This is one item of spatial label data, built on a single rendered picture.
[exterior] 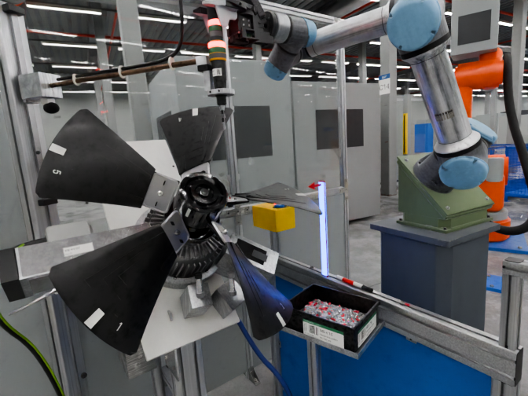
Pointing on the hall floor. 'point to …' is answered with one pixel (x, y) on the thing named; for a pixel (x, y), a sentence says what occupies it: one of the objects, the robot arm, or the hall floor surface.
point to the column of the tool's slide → (72, 384)
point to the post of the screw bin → (314, 368)
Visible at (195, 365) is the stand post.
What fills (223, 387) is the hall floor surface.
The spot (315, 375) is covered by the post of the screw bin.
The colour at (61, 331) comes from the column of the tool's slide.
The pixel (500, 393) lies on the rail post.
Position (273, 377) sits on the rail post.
